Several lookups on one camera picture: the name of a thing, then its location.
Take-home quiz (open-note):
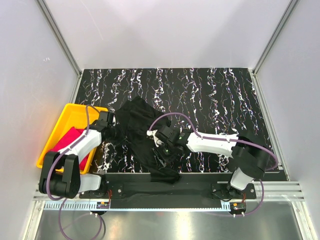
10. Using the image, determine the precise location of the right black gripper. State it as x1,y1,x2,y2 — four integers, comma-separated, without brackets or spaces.
150,141,177,170

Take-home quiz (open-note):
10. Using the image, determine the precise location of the black t shirt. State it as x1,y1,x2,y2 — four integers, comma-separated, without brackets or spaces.
115,96,181,184

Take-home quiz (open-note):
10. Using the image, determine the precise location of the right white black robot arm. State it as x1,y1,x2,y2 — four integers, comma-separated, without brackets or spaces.
146,125,277,199

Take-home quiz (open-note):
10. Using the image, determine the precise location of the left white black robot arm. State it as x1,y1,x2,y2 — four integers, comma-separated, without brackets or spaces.
38,111,122,200

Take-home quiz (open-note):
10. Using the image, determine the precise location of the yellow plastic bin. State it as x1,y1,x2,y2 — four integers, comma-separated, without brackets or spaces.
36,103,108,169

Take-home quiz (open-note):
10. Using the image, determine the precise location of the red t shirt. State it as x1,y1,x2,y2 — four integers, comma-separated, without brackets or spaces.
42,126,96,174

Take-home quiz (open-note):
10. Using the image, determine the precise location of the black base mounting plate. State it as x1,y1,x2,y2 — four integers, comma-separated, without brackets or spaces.
79,173,257,205

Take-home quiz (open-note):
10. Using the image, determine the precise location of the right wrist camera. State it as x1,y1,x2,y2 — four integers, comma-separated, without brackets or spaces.
146,125,181,148

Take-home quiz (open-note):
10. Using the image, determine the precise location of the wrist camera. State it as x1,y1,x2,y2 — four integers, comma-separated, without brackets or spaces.
97,111,116,128
146,125,181,148

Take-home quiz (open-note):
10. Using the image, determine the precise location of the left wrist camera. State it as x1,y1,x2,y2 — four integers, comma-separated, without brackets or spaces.
97,111,116,128

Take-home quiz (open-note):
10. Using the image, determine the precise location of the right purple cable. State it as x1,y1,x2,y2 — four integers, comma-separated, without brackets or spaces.
148,112,279,217

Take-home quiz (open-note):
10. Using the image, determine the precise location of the white slotted cable duct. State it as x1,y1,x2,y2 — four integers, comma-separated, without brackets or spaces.
44,201,232,212

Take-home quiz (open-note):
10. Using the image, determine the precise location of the aluminium frame rail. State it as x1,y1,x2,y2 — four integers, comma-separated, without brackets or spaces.
32,181,305,201

